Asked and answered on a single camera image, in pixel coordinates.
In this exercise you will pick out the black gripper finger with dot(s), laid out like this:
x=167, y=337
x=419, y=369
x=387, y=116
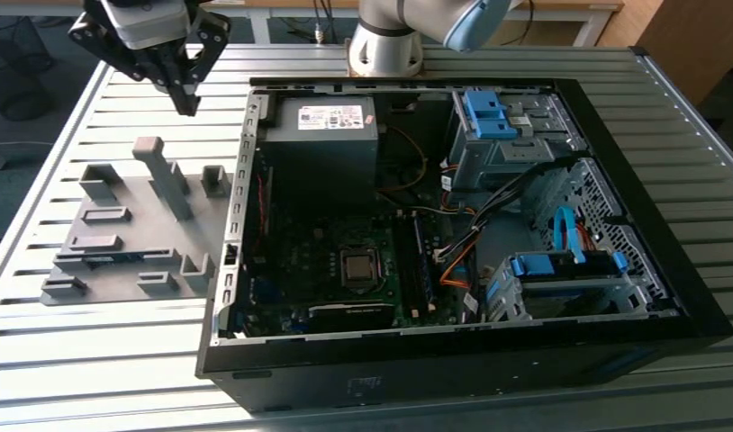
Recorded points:
x=102, y=49
x=212, y=40

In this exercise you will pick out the brown wooden cabinet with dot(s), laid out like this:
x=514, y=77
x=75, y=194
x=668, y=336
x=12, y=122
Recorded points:
x=702, y=36

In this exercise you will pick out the CPU socket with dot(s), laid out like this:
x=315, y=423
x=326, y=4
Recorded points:
x=342, y=270

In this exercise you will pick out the black mesh wastebasket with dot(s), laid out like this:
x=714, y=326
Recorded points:
x=12, y=76

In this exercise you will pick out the green motherboard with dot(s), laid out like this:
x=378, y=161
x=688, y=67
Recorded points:
x=306, y=252

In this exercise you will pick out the grey parts rack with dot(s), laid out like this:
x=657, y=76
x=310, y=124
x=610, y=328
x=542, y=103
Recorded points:
x=144, y=216

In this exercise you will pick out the RAM stick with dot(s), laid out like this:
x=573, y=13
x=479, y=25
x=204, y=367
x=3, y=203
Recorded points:
x=114, y=258

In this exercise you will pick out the grey metal disk bay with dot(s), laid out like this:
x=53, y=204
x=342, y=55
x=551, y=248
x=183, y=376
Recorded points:
x=577, y=288

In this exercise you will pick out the white desk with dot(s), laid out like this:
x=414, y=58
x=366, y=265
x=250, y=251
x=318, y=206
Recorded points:
x=589, y=24

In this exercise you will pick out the grey metal drive cage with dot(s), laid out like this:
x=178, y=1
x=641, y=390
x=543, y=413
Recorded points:
x=493, y=157

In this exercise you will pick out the silver CPU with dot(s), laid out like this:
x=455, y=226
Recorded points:
x=358, y=267

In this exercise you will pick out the black graphics card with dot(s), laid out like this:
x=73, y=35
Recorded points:
x=349, y=317

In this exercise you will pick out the blue drive bay bracket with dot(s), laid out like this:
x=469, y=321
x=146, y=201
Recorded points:
x=489, y=117

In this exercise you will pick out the black PC case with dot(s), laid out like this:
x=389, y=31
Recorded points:
x=402, y=373

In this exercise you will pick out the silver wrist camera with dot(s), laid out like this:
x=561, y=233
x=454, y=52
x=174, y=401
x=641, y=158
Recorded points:
x=147, y=22

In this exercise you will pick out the hard disk in blue carrier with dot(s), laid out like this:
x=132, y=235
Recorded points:
x=541, y=265

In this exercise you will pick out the grey power supply unit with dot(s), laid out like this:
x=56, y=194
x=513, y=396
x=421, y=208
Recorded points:
x=318, y=171

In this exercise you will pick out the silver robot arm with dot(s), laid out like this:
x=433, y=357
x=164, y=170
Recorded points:
x=385, y=45

